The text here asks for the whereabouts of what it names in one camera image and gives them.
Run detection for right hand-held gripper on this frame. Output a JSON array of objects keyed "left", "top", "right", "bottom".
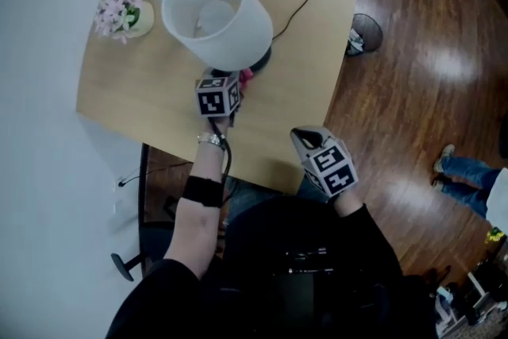
[{"left": 290, "top": 125, "right": 360, "bottom": 196}]

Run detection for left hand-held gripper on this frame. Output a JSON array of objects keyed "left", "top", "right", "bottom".
[{"left": 194, "top": 67, "right": 243, "bottom": 128}]

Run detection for pink cleaning cloth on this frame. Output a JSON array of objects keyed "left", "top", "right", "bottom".
[{"left": 239, "top": 67, "right": 255, "bottom": 96}]

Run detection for white table lamp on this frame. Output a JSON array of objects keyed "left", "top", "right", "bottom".
[{"left": 160, "top": 0, "right": 275, "bottom": 79}]

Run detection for person's left forearm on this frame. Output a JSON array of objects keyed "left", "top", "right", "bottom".
[{"left": 162, "top": 117, "right": 233, "bottom": 283}]

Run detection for person's right forearm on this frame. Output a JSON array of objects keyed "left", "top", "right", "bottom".
[{"left": 331, "top": 190, "right": 404, "bottom": 279}]

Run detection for metal wrist watch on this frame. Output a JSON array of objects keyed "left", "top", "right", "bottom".
[{"left": 197, "top": 132, "right": 226, "bottom": 150}]

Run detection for pink potted flowers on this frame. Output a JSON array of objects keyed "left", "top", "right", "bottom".
[{"left": 94, "top": 0, "right": 155, "bottom": 44}]

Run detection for black mesh waste bin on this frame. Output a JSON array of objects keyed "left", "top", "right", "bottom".
[{"left": 344, "top": 13, "right": 384, "bottom": 57}]

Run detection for person's black-clothed torso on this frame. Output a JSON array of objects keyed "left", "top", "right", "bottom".
[{"left": 105, "top": 174, "right": 437, "bottom": 339}]

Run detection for black table leg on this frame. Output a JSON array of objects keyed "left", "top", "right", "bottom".
[{"left": 137, "top": 142, "right": 151, "bottom": 279}]

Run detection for yellow potted flowers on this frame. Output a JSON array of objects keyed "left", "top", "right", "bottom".
[{"left": 486, "top": 226, "right": 506, "bottom": 246}]

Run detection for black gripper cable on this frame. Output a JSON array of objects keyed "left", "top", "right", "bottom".
[{"left": 209, "top": 117, "right": 234, "bottom": 211}]

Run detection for black wall plug cable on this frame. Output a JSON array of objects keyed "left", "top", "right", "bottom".
[{"left": 117, "top": 166, "right": 142, "bottom": 188}]

